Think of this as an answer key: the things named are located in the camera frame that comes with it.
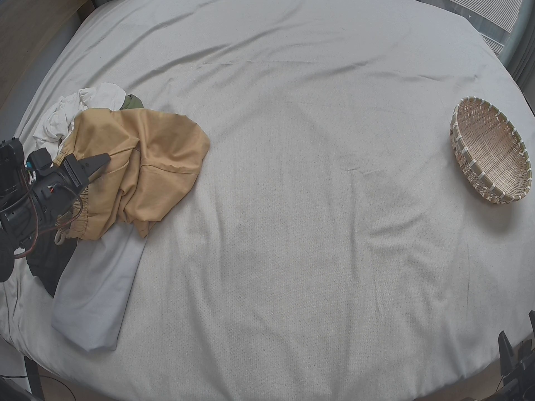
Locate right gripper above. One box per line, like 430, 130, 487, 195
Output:
498, 309, 535, 393

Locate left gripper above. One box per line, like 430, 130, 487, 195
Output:
31, 154, 91, 225

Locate tan shorts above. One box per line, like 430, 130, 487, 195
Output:
54, 108, 211, 245

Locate white garment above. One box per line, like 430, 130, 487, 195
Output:
33, 83, 127, 154

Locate pale blue garment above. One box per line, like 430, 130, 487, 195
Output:
51, 223, 147, 353

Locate round woven basket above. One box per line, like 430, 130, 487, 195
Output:
449, 96, 531, 204

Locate bed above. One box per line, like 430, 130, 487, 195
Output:
0, 0, 535, 397

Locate black T-shirt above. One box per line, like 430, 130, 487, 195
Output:
26, 230, 80, 297

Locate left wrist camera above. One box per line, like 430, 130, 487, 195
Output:
26, 149, 56, 179

